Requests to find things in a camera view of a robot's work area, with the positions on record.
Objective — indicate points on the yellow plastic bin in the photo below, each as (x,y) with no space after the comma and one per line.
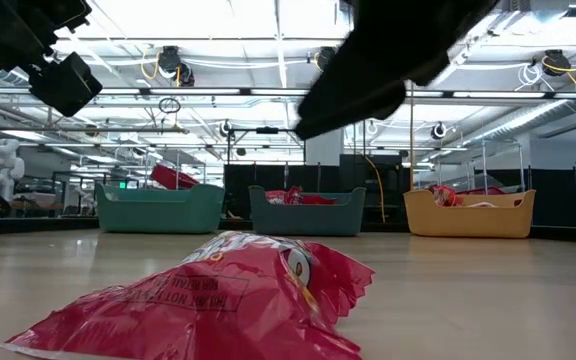
(468,222)

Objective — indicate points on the black metal gantry frame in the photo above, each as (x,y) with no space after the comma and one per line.
(267,130)

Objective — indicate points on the silver air duct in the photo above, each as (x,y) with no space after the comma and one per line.
(543,120)
(3,75)

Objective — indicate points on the red flat object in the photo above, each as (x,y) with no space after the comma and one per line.
(483,190)

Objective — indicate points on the red plastic tote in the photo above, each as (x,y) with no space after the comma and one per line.
(173,177)

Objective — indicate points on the white robot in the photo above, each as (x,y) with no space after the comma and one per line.
(3,167)

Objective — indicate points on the black partition panel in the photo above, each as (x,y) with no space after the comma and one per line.
(268,177)
(553,195)

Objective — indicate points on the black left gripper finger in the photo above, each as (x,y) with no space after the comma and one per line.
(65,85)

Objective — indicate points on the red Skittles candy pack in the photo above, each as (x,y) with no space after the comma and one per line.
(228,310)
(313,199)
(276,197)

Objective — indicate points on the white building column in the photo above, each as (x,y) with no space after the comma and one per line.
(324,147)

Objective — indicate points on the slate blue plastic bin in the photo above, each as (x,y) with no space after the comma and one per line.
(308,220)

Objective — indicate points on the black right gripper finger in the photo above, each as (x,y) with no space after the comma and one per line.
(348,102)

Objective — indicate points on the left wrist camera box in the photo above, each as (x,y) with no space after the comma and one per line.
(68,12)

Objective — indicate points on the teal green plastic bin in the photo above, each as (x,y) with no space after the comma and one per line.
(158,210)

